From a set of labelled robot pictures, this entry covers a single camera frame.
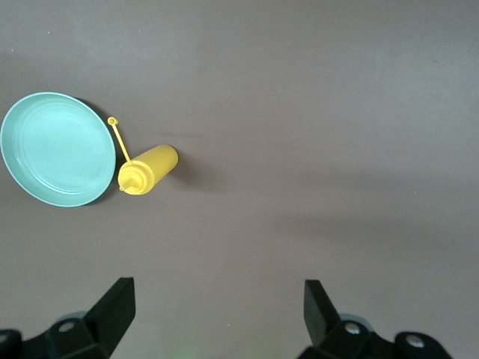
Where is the yellow mustard squeeze bottle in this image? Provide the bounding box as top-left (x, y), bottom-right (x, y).
top-left (107, 116), bottom-right (179, 197)

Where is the mint green plate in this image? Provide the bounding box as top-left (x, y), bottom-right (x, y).
top-left (0, 91), bottom-right (118, 208)

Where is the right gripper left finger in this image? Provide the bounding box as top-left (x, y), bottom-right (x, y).
top-left (0, 276), bottom-right (136, 359)

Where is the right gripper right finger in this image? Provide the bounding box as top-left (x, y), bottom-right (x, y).
top-left (299, 279), bottom-right (454, 359)

